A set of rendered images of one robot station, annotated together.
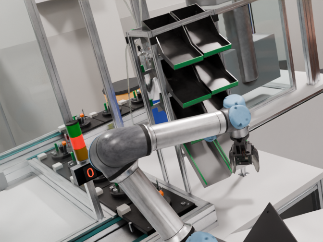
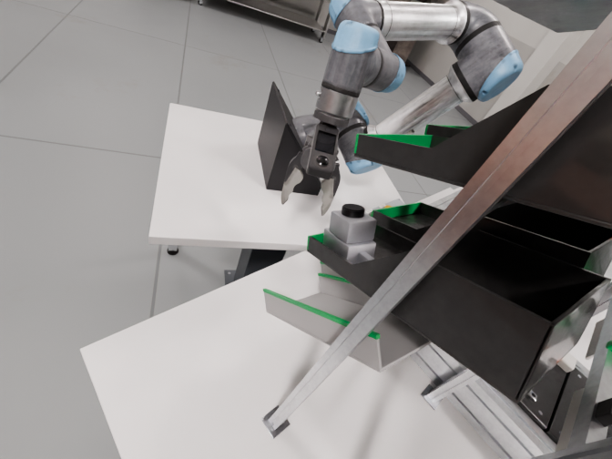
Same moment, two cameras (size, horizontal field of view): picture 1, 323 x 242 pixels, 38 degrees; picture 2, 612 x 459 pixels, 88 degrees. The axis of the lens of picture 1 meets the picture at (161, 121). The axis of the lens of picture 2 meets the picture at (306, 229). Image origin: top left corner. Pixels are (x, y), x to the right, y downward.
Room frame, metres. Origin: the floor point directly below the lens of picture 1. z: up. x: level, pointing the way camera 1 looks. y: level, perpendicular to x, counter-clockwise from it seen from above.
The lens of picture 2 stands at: (2.15, -0.50, 1.50)
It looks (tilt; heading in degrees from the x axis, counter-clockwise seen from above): 41 degrees down; 153
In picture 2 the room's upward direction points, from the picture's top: 25 degrees clockwise
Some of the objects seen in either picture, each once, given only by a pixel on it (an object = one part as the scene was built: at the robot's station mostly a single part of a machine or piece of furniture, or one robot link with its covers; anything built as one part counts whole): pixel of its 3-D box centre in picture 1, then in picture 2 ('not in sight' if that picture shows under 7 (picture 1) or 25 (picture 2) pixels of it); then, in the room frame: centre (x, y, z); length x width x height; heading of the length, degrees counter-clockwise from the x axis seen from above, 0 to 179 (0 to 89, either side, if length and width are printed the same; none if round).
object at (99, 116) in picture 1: (110, 107); not in sight; (3.14, 0.32, 1.01); 0.24 x 0.24 x 0.13; 30
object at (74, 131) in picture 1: (73, 129); not in sight; (1.73, 0.34, 1.39); 0.05 x 0.05 x 0.05
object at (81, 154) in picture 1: (81, 152); not in sight; (1.73, 0.34, 1.29); 0.05 x 0.05 x 0.05
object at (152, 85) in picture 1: (149, 67); not in sight; (2.71, -0.01, 1.32); 0.14 x 0.14 x 0.38
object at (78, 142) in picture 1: (77, 140); not in sight; (1.73, 0.34, 1.34); 0.05 x 0.05 x 0.05
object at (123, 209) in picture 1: (124, 211); not in sight; (1.76, 0.25, 0.97); 0.05 x 0.05 x 0.04; 30
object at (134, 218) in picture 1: (155, 209); not in sight; (1.72, 0.11, 0.96); 0.24 x 0.24 x 0.02; 30
